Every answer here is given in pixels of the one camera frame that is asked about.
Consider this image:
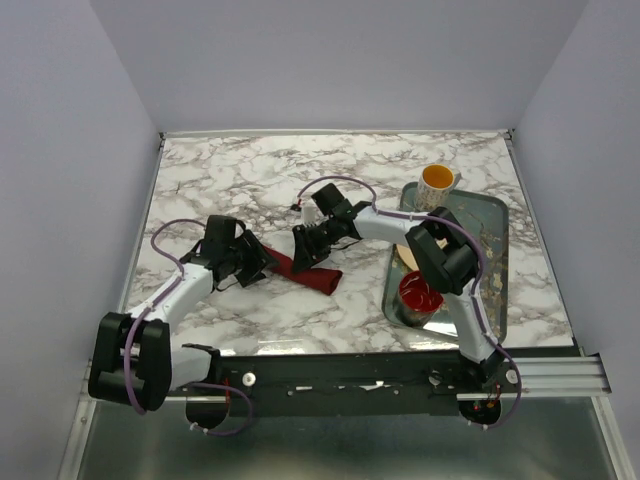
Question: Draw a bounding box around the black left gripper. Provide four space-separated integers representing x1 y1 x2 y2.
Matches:
225 228 280 287

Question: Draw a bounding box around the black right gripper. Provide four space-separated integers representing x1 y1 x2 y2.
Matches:
290 218 339 276

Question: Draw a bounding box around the dark red cloth napkin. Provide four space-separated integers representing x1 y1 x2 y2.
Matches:
265 247 343 296

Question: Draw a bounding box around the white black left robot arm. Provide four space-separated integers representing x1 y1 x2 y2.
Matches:
88 230 279 414

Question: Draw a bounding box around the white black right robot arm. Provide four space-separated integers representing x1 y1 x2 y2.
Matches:
292 201 505 392

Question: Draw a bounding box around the beige bird pattern plate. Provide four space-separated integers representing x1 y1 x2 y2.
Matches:
396 239 448 271

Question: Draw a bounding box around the red and black cup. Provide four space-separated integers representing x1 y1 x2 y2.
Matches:
395 271 444 328

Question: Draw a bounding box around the white floral mug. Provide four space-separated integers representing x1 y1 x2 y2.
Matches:
414 164 462 212

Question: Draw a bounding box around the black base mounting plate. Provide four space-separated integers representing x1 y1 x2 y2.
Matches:
164 352 521 419

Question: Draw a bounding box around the teal floral serving tray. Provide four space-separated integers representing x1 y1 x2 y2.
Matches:
381 181 509 343

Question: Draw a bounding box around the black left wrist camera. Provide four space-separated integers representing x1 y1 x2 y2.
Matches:
200 215 246 260

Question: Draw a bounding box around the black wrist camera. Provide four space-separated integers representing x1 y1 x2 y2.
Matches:
200 215 246 260
290 183 353 226

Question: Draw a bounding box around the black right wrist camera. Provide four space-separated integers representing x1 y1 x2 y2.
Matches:
290 183 353 226

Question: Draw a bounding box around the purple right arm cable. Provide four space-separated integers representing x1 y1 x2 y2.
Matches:
290 176 524 431

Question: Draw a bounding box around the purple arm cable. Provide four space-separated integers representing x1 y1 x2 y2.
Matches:
123 218 255 437
290 176 524 431

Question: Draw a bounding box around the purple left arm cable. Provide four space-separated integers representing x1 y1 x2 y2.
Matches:
123 218 255 437

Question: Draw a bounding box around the aluminium frame rail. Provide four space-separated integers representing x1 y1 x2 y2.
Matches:
169 349 611 400

